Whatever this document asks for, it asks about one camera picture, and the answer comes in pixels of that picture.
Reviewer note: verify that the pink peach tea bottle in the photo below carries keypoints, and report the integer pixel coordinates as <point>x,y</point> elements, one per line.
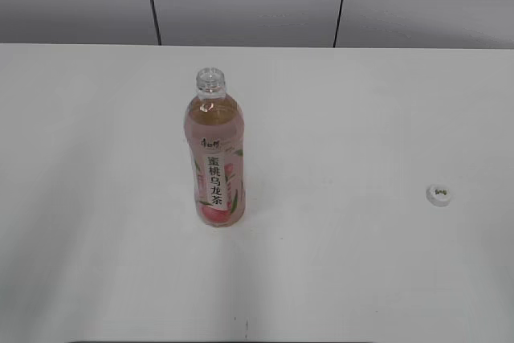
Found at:
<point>214,129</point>

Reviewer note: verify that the white bottle cap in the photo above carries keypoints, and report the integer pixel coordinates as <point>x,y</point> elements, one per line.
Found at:
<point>439,195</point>

